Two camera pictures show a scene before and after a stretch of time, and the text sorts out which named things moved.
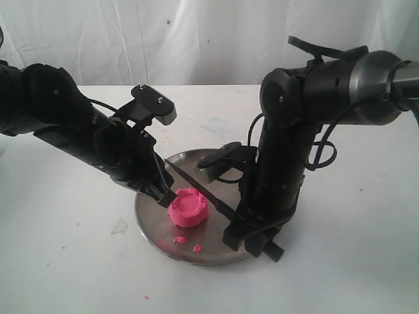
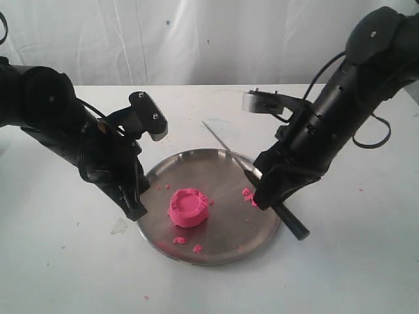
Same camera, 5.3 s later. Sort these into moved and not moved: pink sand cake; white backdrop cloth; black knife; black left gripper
Moved: black knife; black left gripper
Not moved: white backdrop cloth; pink sand cake
